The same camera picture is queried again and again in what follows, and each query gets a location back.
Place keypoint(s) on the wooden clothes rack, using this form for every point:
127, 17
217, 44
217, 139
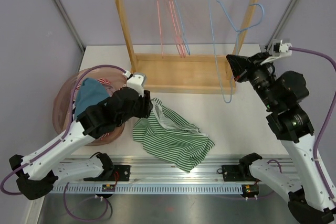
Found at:
173, 74

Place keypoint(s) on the blue tank top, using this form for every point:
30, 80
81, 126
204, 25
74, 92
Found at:
91, 92

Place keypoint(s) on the slotted cable duct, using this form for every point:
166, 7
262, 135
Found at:
150, 189

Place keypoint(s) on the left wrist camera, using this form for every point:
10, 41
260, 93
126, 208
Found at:
136, 81

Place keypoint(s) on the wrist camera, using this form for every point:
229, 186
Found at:
136, 81
279, 49

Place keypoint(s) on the pink wire hanger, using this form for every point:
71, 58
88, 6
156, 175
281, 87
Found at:
159, 23
168, 11
177, 29

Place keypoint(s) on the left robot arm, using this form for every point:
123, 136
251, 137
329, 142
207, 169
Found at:
42, 170

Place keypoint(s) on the light blue wire hanger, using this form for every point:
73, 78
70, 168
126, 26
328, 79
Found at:
225, 22
185, 43

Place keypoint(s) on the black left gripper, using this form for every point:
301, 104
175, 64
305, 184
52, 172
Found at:
146, 105

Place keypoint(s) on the pink plastic basket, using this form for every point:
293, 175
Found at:
61, 102

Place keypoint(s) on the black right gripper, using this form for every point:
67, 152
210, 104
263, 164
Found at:
242, 66

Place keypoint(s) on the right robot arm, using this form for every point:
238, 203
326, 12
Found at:
312, 199

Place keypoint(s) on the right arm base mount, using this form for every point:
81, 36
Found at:
236, 173

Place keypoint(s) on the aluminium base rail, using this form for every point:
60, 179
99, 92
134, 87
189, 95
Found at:
183, 166

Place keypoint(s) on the green white striped tank top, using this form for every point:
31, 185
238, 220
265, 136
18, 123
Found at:
168, 136

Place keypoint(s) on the red white striped tank top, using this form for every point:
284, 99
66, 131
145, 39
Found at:
105, 139

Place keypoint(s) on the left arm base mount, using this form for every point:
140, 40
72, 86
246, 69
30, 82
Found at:
121, 172

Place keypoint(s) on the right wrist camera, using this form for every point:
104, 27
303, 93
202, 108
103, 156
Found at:
279, 49

